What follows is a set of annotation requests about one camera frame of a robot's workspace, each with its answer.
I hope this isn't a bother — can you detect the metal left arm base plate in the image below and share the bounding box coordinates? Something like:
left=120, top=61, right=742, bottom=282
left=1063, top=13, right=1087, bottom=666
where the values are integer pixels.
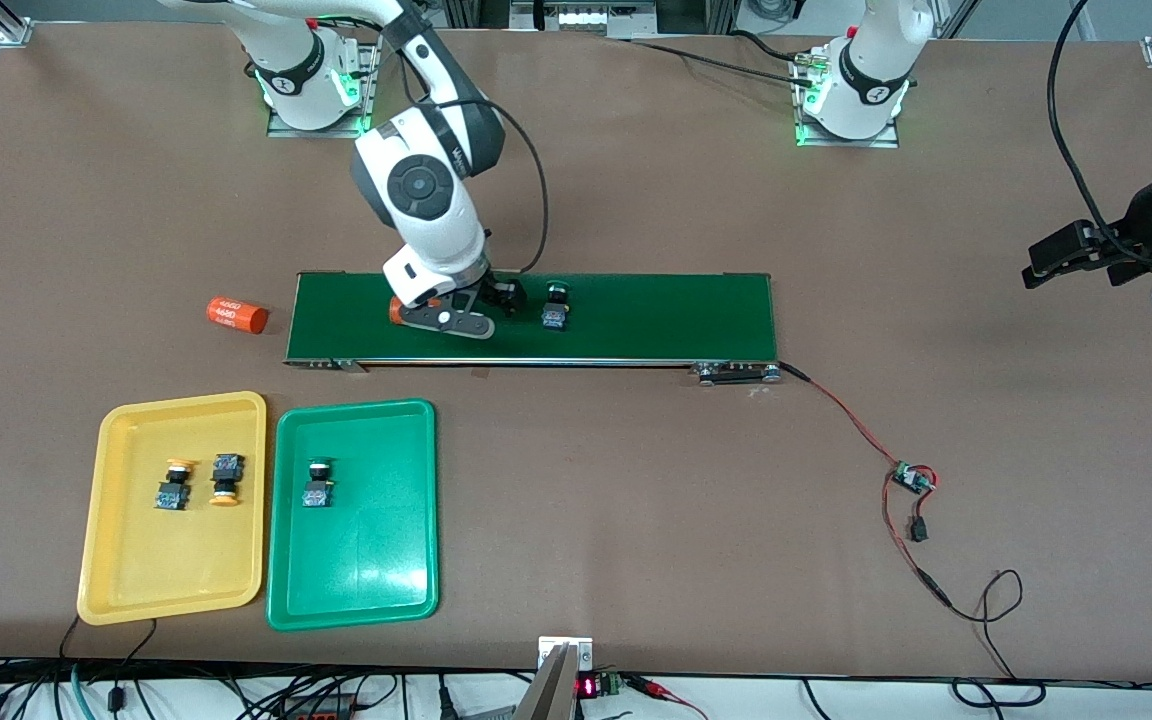
left=793, top=55, right=902, bottom=150

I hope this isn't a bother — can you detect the yellow push button switch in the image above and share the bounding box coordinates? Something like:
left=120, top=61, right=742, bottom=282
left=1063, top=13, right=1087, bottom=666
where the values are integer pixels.
left=209, top=452, right=245, bottom=509
left=154, top=457, right=196, bottom=512

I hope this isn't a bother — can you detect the green plastic tray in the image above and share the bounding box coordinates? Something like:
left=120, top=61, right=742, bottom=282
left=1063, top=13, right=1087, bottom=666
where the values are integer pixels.
left=265, top=399, right=440, bottom=633

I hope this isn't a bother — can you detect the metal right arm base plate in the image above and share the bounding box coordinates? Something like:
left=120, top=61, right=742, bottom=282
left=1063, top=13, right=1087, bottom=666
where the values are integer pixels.
left=266, top=30, right=383, bottom=139

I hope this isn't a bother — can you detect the black cable to arm base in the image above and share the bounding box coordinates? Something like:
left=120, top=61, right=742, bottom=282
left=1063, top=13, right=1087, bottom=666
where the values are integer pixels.
left=626, top=30, right=821, bottom=81

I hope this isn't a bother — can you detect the green conveyor belt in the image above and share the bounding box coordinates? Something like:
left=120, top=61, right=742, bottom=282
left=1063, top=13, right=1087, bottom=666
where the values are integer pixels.
left=283, top=271, right=783, bottom=387

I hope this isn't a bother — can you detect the grey metal equipment rack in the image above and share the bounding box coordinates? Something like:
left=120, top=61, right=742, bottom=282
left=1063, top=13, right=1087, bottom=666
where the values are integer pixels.
left=509, top=0, right=659, bottom=39

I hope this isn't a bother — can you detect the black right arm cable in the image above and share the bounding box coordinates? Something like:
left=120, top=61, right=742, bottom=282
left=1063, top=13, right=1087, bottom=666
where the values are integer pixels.
left=416, top=95, right=550, bottom=274

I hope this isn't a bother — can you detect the grey metal bracket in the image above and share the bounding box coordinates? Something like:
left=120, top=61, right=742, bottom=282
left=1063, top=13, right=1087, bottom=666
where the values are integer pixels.
left=514, top=637, right=594, bottom=720

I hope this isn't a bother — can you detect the green push button switch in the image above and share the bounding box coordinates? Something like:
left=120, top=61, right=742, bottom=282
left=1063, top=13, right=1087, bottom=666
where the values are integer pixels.
left=300, top=457, right=338, bottom=510
left=541, top=281, right=574, bottom=334

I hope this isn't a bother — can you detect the yellow plastic tray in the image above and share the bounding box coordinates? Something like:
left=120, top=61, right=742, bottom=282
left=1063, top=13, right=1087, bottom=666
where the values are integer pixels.
left=76, top=391, right=268, bottom=627

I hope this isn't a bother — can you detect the thin black looped cable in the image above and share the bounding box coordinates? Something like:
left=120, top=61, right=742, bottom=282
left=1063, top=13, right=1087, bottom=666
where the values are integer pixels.
left=944, top=569, right=1049, bottom=707

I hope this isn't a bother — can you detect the red and black wire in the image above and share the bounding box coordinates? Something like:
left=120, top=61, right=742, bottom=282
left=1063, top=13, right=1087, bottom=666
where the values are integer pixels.
left=779, top=362, right=953, bottom=611

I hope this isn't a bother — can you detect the red clip lead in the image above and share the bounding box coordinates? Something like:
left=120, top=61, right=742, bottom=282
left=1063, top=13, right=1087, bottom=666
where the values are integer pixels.
left=626, top=675, right=709, bottom=720

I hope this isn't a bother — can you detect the teal cable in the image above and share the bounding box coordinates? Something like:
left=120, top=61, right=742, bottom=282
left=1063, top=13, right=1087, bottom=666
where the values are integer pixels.
left=69, top=663, right=99, bottom=720

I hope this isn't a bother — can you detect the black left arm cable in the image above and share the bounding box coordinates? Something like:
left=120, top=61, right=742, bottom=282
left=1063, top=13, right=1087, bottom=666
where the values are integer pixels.
left=1048, top=0, right=1152, bottom=269

